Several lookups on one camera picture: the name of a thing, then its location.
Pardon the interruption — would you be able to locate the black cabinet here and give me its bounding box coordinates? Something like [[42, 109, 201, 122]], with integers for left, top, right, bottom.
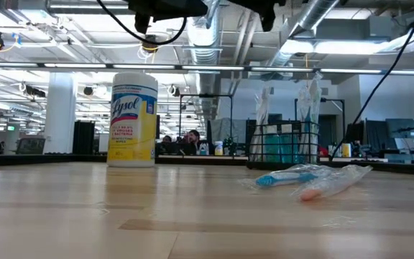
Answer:
[[244, 119, 257, 156], [72, 120, 96, 155]]

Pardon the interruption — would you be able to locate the long ceiling light bar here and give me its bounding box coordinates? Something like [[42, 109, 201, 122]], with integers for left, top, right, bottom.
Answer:
[[0, 60, 414, 76]]

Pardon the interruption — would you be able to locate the white pillar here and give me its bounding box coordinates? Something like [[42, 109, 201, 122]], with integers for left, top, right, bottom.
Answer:
[[43, 71, 78, 155]]

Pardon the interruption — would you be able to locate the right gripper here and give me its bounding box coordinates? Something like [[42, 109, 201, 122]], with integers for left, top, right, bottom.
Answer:
[[228, 0, 287, 32]]

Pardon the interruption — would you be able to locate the grey computer monitor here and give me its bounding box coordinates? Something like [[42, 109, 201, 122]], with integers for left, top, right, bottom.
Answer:
[[385, 117, 414, 152]]

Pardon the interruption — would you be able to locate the person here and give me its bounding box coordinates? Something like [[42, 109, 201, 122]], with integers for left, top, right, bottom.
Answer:
[[159, 135, 175, 155], [186, 129, 203, 156]]

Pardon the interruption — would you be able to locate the Lysol disinfecting wipes canister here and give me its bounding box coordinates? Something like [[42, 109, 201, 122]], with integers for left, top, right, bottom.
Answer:
[[106, 71, 159, 168]]

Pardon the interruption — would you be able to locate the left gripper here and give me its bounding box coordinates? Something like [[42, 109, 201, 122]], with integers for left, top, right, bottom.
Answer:
[[127, 0, 208, 35]]

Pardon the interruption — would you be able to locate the blue toothbrush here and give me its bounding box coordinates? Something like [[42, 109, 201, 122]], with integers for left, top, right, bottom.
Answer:
[[238, 163, 337, 191]]

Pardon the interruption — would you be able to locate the black aluminium table frame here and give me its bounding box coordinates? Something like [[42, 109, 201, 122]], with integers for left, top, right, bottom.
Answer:
[[0, 153, 414, 178]]

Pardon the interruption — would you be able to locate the black wire basket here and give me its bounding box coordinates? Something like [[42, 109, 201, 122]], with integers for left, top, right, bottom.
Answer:
[[247, 120, 323, 170]]

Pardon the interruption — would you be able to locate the teal mouthwash bottle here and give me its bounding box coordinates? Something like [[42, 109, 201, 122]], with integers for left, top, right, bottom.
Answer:
[[280, 124, 300, 163], [264, 124, 282, 163]]

